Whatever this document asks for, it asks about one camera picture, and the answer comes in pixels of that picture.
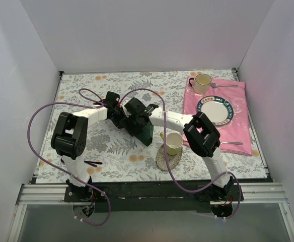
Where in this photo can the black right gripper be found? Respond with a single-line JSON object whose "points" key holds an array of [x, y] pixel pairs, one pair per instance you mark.
{"points": [[139, 123]]}

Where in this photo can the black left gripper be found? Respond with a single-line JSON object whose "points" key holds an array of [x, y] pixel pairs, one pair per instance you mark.
{"points": [[122, 120]]}

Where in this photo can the dark green cloth napkin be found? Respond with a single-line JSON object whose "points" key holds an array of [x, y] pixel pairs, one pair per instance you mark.
{"points": [[145, 134]]}

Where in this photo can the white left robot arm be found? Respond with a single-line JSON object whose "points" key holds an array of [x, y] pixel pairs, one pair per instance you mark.
{"points": [[70, 135]]}

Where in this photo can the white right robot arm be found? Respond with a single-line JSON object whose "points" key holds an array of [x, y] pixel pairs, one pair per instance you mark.
{"points": [[202, 136]]}

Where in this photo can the floral tablecloth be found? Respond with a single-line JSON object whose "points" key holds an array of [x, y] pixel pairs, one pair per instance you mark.
{"points": [[121, 157]]}

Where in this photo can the yellow-green mug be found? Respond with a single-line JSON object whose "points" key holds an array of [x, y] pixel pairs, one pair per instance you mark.
{"points": [[174, 142]]}

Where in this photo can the speckled round coaster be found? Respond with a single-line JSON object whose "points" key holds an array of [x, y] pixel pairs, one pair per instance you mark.
{"points": [[173, 160]]}

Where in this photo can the purple metal spoon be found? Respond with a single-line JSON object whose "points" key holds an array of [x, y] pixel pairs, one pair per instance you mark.
{"points": [[96, 162]]}

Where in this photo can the cream enamel mug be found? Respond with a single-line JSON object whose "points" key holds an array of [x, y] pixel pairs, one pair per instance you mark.
{"points": [[200, 83]]}

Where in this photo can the white plate green rim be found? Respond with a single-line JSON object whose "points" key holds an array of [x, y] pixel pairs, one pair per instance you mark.
{"points": [[218, 110]]}

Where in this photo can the silver spoon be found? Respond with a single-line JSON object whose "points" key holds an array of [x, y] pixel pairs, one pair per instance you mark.
{"points": [[215, 85]]}

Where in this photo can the silver fork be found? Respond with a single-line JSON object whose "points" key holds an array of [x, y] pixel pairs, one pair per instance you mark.
{"points": [[231, 142]]}

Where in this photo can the pink satin placemat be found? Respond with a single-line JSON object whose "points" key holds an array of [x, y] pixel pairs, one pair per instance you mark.
{"points": [[236, 130]]}

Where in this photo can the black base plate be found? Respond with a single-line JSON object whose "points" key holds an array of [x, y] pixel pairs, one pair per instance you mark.
{"points": [[161, 196]]}

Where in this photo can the aluminium frame rail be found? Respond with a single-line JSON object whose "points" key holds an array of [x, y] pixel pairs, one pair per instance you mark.
{"points": [[153, 211]]}

